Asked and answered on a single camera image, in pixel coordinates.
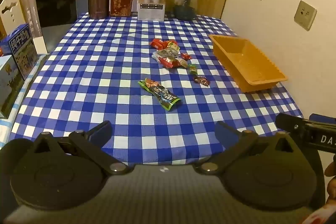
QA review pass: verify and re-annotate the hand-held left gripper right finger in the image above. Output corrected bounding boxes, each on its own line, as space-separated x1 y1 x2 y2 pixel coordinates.
196 121 296 176

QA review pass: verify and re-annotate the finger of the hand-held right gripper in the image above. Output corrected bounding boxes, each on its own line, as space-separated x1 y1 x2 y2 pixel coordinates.
309 114 336 126
276 113 315 142

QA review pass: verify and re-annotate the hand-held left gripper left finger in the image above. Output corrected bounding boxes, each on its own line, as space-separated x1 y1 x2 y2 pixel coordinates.
33 120 130 176

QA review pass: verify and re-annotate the dark red candy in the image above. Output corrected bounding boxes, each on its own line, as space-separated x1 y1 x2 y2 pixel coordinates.
194 76 210 87

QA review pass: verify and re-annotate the orange plastic tray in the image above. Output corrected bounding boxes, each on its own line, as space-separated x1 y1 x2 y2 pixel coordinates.
209 34 288 93

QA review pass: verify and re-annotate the long green snack packet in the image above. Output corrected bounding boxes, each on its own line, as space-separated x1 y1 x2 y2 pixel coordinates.
138 78 181 111

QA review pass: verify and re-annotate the large red snack packet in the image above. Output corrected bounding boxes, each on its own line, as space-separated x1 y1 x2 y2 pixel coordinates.
160 56 188 70

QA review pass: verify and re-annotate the clear nut snack packet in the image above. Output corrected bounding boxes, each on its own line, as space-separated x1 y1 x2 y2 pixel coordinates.
153 49 181 61

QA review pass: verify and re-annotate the person's right hand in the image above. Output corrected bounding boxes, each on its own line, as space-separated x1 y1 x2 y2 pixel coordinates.
324 160 336 203

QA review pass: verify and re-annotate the blue white checkered tablecloth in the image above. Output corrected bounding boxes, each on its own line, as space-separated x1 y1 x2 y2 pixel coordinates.
0 12 305 165

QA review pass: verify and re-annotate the red white sleeve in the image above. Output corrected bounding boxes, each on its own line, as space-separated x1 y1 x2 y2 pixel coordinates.
302 203 336 224

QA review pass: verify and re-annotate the light blue carton box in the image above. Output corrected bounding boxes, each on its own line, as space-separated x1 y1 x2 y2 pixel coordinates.
0 55 25 119

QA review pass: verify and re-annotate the blue milk carton box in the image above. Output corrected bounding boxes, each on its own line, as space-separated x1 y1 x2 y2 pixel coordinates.
0 24 39 81

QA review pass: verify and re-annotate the glass jar with dark contents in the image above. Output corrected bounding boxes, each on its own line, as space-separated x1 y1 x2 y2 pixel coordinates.
173 0 197 20

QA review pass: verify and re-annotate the red brown gift box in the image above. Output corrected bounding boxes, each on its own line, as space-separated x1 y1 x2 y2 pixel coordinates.
110 0 134 17

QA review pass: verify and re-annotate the white product box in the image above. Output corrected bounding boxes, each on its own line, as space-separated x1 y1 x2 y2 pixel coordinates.
138 0 168 21

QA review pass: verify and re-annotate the white wooden chair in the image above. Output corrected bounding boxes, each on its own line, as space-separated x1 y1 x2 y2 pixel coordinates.
0 0 27 38

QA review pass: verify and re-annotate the beige wall data socket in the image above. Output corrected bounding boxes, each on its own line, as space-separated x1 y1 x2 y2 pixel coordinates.
293 0 318 31

